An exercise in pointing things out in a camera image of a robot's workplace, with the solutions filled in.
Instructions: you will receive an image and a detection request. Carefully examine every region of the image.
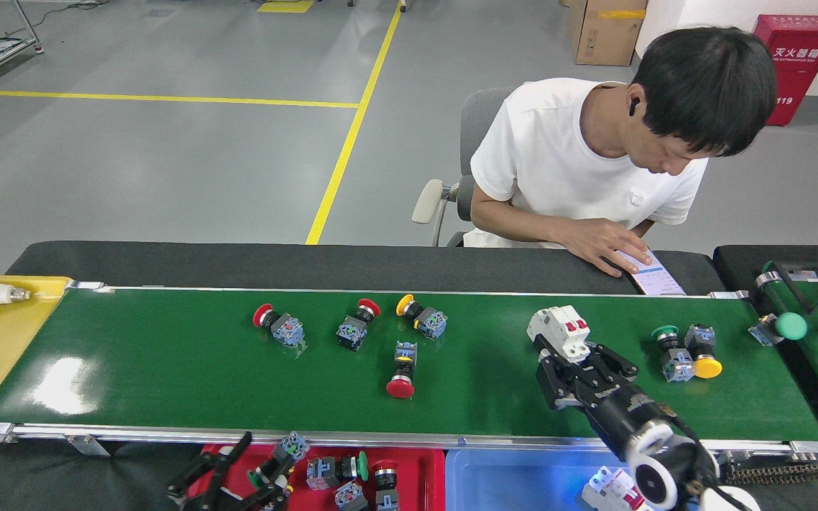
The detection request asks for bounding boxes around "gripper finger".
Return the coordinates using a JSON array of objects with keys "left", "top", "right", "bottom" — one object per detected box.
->
[
  {"left": 168, "top": 432, "right": 253, "bottom": 511},
  {"left": 228, "top": 454, "right": 293, "bottom": 511}
]

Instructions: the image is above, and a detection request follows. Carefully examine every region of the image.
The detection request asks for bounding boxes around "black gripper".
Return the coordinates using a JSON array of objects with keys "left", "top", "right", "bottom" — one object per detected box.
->
[{"left": 535, "top": 336, "right": 672, "bottom": 455}]

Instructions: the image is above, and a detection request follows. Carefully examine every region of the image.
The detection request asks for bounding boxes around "white circuit breaker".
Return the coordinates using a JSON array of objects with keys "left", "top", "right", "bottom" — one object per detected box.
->
[
  {"left": 580, "top": 464, "right": 650, "bottom": 511},
  {"left": 526, "top": 305, "right": 592, "bottom": 365}
]

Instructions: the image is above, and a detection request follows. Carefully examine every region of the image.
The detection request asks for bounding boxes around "long green conveyor belt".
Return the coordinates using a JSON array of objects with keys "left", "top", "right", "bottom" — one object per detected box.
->
[{"left": 0, "top": 280, "right": 818, "bottom": 462}]

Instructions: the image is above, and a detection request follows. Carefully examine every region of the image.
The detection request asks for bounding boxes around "blue plastic tray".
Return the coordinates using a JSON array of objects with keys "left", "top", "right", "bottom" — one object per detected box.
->
[{"left": 445, "top": 447, "right": 708, "bottom": 511}]

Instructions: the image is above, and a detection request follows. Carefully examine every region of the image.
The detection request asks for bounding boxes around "red plastic tray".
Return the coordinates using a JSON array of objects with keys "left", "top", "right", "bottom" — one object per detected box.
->
[{"left": 196, "top": 444, "right": 447, "bottom": 511}]

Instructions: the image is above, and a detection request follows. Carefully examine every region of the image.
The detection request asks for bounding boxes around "person's right hand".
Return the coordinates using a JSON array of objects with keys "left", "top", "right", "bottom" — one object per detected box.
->
[{"left": 562, "top": 218, "right": 655, "bottom": 278}]

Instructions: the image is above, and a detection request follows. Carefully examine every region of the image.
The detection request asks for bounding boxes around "smartphone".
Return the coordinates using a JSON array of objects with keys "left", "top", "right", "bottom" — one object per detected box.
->
[{"left": 615, "top": 248, "right": 687, "bottom": 296}]

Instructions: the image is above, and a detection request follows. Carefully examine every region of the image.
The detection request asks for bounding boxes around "person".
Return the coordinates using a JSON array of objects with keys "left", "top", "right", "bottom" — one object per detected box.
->
[{"left": 469, "top": 26, "right": 779, "bottom": 278}]

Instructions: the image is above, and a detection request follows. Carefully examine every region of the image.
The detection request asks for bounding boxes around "grey office chair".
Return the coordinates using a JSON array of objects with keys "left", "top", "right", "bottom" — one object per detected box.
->
[{"left": 411, "top": 87, "right": 523, "bottom": 248}]

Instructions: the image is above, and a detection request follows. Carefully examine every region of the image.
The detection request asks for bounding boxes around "cardboard box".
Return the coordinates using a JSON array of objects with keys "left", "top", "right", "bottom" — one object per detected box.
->
[{"left": 567, "top": 0, "right": 648, "bottom": 67}]

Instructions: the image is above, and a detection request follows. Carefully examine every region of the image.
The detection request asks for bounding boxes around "red fire extinguisher cabinet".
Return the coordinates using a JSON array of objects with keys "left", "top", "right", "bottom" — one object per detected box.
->
[{"left": 752, "top": 14, "right": 818, "bottom": 127}]

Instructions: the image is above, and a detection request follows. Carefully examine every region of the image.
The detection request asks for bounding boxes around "black drive chain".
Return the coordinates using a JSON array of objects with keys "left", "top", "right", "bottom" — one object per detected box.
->
[{"left": 725, "top": 454, "right": 818, "bottom": 483}]

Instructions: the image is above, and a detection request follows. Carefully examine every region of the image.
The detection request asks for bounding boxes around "black cable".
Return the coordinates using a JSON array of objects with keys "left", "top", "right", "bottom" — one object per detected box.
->
[{"left": 771, "top": 263, "right": 818, "bottom": 317}]

